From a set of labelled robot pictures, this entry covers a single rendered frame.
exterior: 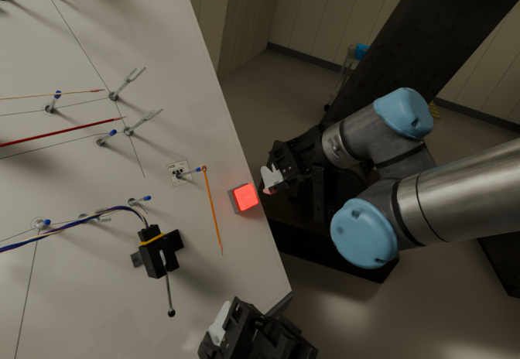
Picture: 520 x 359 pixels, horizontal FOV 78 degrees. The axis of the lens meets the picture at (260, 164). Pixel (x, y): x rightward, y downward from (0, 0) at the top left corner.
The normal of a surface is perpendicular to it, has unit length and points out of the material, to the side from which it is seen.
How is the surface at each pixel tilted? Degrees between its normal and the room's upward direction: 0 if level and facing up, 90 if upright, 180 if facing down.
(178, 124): 45
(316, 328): 0
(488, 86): 90
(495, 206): 93
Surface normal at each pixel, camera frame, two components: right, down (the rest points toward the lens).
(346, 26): -0.31, 0.50
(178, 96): 0.65, -0.17
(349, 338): 0.22, -0.79
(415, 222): -0.64, 0.37
